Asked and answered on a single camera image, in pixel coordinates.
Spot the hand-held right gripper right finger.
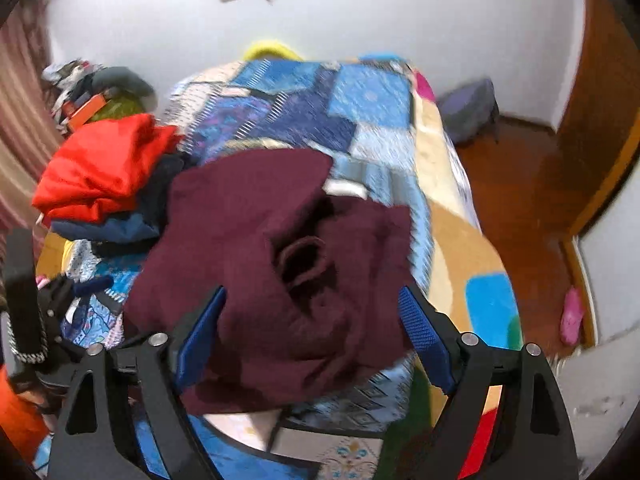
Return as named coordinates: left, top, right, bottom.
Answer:
left=398, top=286, right=581, bottom=480

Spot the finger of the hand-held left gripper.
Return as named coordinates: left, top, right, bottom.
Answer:
left=70, top=274, right=115, bottom=302

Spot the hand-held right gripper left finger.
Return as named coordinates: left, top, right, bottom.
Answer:
left=47, top=286, right=227, bottom=480

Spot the maroon shirt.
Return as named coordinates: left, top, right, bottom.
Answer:
left=122, top=149, right=418, bottom=416

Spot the navy garment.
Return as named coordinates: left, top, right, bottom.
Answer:
left=50, top=154, right=191, bottom=259

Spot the red garment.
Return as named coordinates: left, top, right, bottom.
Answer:
left=31, top=112, right=182, bottom=226

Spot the pink clog shoe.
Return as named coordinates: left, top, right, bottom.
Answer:
left=560, top=286, right=585, bottom=346

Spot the orange box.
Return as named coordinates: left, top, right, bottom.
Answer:
left=65, top=94, right=110, bottom=132

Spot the striped curtain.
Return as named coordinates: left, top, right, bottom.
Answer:
left=0, top=0, right=66, bottom=241

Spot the white door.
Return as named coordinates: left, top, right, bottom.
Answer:
left=575, top=165, right=640, bottom=343

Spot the dark grey cloth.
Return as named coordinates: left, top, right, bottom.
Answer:
left=92, top=66, right=156, bottom=100

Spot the pile of small clutter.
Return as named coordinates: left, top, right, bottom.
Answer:
left=42, top=59, right=101, bottom=121

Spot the grey backpack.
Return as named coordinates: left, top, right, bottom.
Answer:
left=437, top=79, right=501, bottom=146

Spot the blue patchwork blanket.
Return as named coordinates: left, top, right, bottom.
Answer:
left=35, top=52, right=523, bottom=480

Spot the yellow pillow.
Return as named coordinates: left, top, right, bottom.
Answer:
left=241, top=41, right=305, bottom=62

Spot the wooden door frame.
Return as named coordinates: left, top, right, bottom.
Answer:
left=552, top=0, right=640, bottom=346

